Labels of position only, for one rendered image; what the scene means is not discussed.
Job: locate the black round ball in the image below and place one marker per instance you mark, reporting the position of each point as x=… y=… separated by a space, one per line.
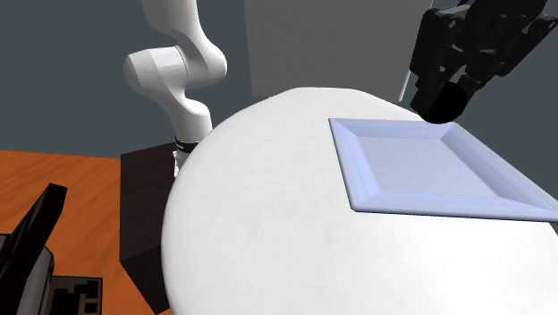
x=445 y=107

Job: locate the dark robot stand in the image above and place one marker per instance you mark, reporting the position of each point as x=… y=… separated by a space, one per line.
x=144 y=205

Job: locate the pale blue square plate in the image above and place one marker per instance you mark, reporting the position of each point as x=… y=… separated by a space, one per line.
x=418 y=174

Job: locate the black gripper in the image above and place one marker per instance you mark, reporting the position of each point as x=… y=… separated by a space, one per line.
x=501 y=13

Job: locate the white round table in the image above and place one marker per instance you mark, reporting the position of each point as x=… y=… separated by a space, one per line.
x=270 y=209

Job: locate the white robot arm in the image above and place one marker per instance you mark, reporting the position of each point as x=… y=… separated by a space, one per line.
x=174 y=74

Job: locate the black and grey appliance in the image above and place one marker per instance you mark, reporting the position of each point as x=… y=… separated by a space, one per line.
x=26 y=261

